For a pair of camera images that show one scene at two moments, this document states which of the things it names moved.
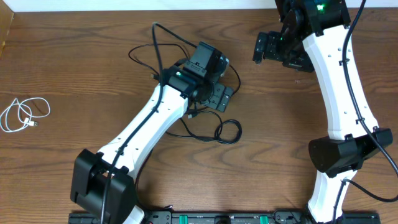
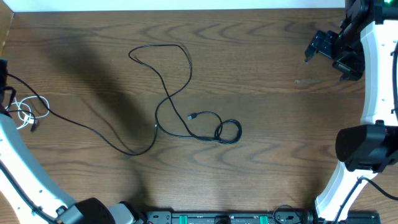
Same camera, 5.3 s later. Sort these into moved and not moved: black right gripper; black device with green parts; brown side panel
Moved: black right gripper
Not moved: black device with green parts; brown side panel
